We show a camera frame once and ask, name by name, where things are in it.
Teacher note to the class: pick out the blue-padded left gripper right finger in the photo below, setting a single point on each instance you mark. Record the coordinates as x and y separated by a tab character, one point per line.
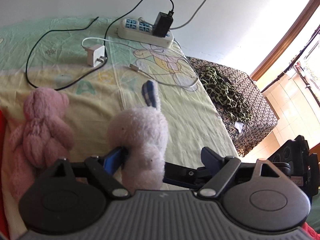
222	169

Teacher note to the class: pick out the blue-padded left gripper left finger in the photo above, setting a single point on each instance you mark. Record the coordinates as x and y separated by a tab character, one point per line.
100	172

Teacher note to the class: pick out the pink-white plush rabbit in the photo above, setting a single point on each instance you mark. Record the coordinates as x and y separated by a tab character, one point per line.
144	132

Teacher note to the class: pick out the pink plush teddy bear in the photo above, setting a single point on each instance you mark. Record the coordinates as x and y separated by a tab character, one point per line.
43	138

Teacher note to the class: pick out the dark patterned blanket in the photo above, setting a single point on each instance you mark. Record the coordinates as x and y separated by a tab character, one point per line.
244	135

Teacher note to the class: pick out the green leopard print cloth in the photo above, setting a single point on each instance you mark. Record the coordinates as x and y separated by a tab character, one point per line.
221	91

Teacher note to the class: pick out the pastel cartoon bed sheet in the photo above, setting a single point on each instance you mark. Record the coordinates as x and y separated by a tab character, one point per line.
52	53

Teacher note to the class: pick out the white usb charger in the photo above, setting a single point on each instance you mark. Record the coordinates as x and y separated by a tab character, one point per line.
96	55

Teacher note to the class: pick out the red cardboard box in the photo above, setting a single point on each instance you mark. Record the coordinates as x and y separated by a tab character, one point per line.
4	223

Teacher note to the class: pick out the white power strip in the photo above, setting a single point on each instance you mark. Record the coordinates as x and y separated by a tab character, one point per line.
135	30

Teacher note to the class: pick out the black power adapter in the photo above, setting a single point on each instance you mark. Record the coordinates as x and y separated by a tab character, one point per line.
162	24

